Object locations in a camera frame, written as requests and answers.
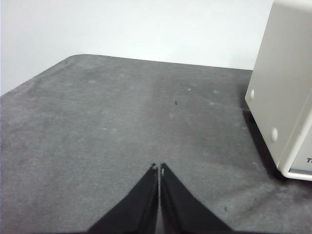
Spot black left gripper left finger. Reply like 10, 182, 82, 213
87, 163, 159, 234

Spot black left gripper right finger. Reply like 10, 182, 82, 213
159, 162, 234, 234

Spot cream toaster oven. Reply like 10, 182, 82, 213
244, 0, 312, 181

